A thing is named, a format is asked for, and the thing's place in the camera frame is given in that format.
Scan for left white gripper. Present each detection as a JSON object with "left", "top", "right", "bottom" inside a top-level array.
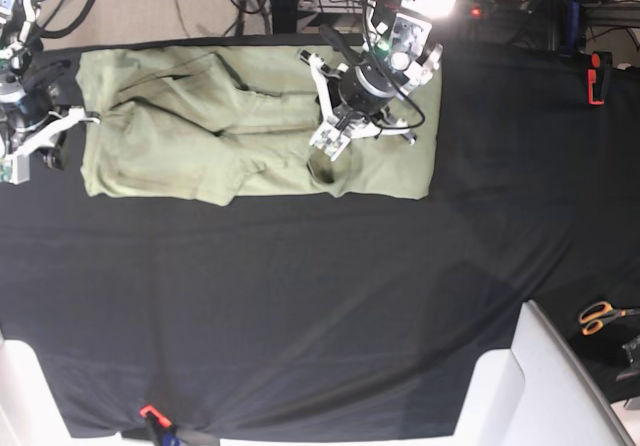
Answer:
[{"left": 298, "top": 50, "right": 417, "bottom": 161}]

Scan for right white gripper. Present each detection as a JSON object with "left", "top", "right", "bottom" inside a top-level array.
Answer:
[{"left": 1, "top": 107, "right": 100, "bottom": 185}]

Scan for green T-shirt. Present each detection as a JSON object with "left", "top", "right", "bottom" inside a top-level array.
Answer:
[{"left": 76, "top": 46, "right": 442, "bottom": 206}]

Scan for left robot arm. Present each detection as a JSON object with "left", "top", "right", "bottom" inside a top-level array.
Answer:
[{"left": 299, "top": 0, "right": 457, "bottom": 160}]

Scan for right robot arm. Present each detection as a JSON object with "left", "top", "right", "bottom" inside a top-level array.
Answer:
[{"left": 1, "top": 0, "right": 101, "bottom": 185}]

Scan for red clamp front edge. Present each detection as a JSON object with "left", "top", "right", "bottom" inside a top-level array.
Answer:
[{"left": 139, "top": 404, "right": 173, "bottom": 428}]

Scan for red clamp edge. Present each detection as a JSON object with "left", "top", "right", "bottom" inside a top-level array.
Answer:
[
  {"left": 587, "top": 51, "right": 613, "bottom": 106},
  {"left": 139, "top": 404, "right": 173, "bottom": 428}
]

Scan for red clamp right edge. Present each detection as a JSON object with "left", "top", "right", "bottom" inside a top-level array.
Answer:
[{"left": 587, "top": 51, "right": 613, "bottom": 106}]

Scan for white plastic bin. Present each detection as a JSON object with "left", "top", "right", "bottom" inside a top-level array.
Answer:
[{"left": 453, "top": 301, "right": 634, "bottom": 446}]

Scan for orange handled scissors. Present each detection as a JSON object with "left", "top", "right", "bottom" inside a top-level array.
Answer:
[{"left": 578, "top": 301, "right": 639, "bottom": 336}]

